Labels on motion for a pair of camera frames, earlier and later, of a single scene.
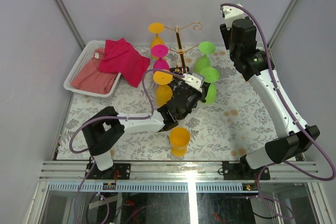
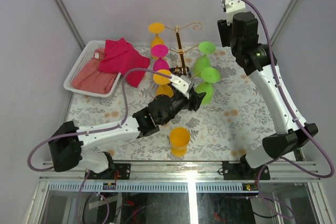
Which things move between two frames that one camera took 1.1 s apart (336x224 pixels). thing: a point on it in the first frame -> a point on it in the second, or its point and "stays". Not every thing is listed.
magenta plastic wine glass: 160,51 stays
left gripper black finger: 205,89 -> 195,98
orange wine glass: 164,92 stays
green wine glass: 203,62 stays
